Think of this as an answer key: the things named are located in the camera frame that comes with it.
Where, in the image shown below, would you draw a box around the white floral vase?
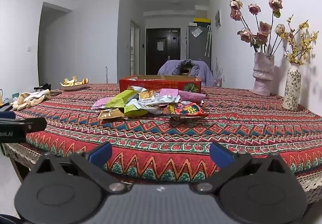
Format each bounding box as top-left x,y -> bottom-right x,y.
282,62 -> 302,111

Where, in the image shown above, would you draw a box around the purple puffer jacket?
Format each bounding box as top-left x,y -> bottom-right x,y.
158,59 -> 216,87

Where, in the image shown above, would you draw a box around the cream lace table cover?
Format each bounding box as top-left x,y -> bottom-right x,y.
2,142 -> 322,205

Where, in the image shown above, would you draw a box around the red cardboard box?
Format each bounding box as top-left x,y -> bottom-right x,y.
119,75 -> 202,94

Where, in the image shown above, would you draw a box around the folded pale umbrella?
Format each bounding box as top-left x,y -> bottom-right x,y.
205,26 -> 212,57

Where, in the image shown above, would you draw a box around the grey refrigerator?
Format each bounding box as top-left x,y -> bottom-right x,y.
187,25 -> 212,69

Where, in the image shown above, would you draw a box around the cream cloth gloves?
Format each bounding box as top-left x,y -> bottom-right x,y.
12,89 -> 52,111

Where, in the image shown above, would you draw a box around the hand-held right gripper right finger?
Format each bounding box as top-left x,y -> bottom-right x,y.
194,142 -> 294,193

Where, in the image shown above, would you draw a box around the dried pink rose bouquet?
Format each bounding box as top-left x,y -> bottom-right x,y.
229,0 -> 286,55

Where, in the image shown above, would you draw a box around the red cartoon snack packet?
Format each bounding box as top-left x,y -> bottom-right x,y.
163,103 -> 208,120

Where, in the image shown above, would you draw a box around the white interior door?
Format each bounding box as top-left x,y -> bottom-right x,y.
130,20 -> 140,76

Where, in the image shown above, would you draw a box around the yellow flower branches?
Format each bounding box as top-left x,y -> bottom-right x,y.
280,15 -> 319,66

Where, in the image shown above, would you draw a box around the pink ribbed vase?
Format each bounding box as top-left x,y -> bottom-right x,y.
252,52 -> 275,96

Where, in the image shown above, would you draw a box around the dark entrance door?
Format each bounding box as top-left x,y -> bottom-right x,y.
146,28 -> 181,75

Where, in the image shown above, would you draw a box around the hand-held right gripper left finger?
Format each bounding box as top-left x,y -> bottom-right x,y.
29,142 -> 129,193

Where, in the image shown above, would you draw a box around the pale dried grass bunch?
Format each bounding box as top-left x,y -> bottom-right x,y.
215,58 -> 224,82

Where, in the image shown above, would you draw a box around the wooden plate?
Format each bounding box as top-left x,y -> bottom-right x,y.
61,83 -> 91,91

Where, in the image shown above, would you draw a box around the pile of snack packets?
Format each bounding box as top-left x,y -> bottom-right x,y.
91,85 -> 209,121

